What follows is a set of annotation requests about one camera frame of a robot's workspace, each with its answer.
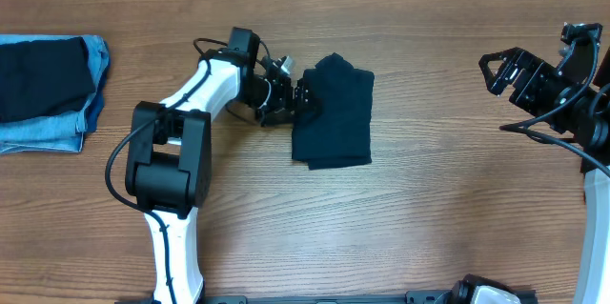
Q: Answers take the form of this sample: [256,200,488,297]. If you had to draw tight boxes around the folded dark navy garment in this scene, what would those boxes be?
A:
[1,37,95,123]

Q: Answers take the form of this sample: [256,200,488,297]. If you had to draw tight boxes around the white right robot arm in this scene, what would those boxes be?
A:
[478,23,609,303]

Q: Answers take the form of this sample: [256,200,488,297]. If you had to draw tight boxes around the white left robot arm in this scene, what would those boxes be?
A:
[124,28,311,303]

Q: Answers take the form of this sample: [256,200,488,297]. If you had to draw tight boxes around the folded light blue jeans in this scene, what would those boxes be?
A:
[1,34,111,154]

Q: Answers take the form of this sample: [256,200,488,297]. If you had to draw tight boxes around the dark navy t-shirt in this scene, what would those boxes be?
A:
[292,53,375,171]

